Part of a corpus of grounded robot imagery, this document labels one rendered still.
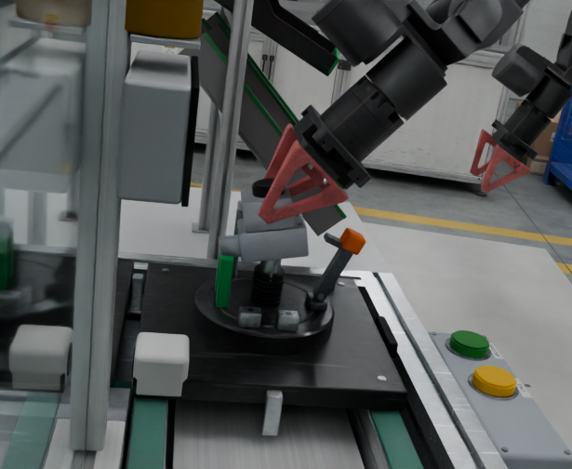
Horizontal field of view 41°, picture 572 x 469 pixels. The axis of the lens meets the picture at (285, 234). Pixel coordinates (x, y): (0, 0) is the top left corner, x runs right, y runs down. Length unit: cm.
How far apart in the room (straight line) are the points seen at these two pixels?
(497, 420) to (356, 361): 13
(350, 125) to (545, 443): 32
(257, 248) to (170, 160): 28
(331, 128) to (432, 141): 428
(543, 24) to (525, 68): 834
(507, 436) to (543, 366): 38
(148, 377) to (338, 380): 17
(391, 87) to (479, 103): 428
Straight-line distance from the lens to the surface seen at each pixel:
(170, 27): 46
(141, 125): 44
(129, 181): 45
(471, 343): 80
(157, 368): 65
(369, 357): 73
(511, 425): 71
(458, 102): 492
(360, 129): 68
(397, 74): 68
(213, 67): 91
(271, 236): 70
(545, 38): 966
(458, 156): 500
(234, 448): 68
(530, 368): 104
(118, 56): 48
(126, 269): 84
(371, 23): 67
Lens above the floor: 132
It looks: 21 degrees down
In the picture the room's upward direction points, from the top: 8 degrees clockwise
